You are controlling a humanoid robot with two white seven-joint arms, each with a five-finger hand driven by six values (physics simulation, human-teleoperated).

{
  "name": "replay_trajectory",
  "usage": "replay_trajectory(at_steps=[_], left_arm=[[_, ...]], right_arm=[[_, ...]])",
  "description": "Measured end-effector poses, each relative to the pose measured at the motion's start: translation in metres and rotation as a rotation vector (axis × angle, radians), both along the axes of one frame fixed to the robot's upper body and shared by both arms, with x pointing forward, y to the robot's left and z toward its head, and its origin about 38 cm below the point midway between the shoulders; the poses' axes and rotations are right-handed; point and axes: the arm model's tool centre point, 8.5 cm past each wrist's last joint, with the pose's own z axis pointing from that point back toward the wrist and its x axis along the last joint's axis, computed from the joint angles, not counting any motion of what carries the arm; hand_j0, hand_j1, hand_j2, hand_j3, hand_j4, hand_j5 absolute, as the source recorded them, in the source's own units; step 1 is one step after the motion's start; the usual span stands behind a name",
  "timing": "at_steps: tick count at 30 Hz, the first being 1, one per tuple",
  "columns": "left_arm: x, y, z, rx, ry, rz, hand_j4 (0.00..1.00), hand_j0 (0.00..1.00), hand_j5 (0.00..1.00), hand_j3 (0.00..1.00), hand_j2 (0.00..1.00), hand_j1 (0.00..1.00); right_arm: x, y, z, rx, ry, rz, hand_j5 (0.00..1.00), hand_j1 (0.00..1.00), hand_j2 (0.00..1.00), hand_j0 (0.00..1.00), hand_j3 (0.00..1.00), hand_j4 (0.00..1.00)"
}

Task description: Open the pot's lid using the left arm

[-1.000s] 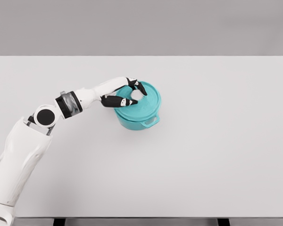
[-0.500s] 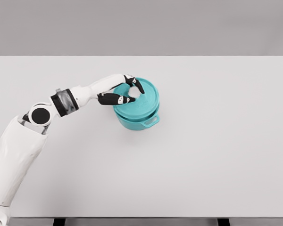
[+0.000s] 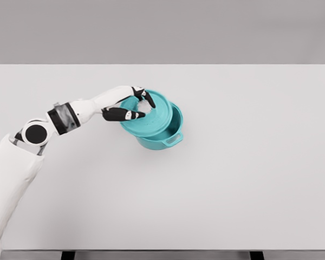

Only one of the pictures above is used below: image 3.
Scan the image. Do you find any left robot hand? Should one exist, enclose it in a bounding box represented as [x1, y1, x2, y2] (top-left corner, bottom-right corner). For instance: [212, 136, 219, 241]
[92, 86, 157, 122]

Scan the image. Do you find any teal pot lid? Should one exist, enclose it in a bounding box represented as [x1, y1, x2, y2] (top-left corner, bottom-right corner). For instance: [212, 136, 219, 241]
[119, 89, 174, 137]

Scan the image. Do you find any teal pot with handles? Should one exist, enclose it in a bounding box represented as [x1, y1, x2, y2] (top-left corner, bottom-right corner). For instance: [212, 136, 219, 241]
[134, 102, 184, 151]

